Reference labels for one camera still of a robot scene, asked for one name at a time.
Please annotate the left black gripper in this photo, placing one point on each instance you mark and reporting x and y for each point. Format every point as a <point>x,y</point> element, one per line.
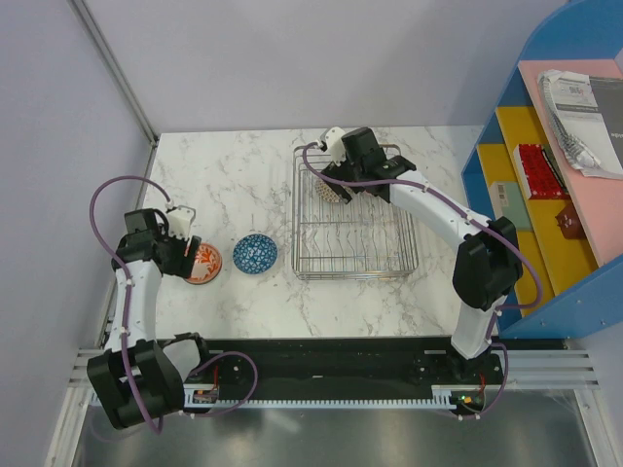
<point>182,266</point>

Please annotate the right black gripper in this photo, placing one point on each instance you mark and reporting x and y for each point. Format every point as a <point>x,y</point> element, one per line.
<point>338,172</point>

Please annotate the brown square pattern bowl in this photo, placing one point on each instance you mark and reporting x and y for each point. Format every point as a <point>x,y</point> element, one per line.
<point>325,193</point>

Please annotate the orange floral bowl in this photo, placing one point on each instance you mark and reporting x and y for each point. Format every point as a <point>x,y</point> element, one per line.
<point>207,265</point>

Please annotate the metal wire dish rack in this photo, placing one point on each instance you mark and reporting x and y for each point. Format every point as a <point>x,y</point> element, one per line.
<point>364,239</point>

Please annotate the blue triangle pattern bowl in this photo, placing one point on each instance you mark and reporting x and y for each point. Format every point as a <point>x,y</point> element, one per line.
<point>255,253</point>

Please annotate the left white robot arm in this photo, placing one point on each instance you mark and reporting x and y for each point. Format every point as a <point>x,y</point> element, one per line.
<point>136,378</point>

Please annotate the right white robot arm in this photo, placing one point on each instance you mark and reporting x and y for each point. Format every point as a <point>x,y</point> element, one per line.
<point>487,265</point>

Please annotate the pale green box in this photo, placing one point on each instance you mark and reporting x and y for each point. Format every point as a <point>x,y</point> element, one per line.
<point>507,201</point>

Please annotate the red patterned box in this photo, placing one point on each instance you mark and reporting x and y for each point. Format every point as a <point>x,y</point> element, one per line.
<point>539,173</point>

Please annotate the blue wooden shelf unit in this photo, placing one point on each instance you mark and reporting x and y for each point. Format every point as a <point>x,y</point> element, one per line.
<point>555,138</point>

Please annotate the brown small toy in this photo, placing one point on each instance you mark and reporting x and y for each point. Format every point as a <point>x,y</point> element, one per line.
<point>569,223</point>

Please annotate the spiral bound booklet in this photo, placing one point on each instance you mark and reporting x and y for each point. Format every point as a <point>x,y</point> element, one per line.
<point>585,114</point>

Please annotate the aluminium corner profile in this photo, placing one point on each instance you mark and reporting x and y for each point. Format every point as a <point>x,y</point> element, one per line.
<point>112,65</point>

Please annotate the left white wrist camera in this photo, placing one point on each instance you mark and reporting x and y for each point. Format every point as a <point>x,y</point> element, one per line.
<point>180,220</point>

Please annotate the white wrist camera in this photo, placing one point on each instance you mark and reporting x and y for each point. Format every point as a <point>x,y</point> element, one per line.
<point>330,141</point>
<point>180,220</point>

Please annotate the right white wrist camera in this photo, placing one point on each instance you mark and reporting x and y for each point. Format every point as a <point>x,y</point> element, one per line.
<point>330,141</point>

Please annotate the white cable duct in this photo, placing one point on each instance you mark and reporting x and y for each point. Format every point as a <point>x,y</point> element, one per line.
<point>202,398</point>

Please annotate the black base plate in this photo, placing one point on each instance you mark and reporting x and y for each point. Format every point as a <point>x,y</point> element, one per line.
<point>350,367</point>

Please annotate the aluminium rail frame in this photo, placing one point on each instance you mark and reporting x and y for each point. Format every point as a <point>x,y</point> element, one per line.
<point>528,370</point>

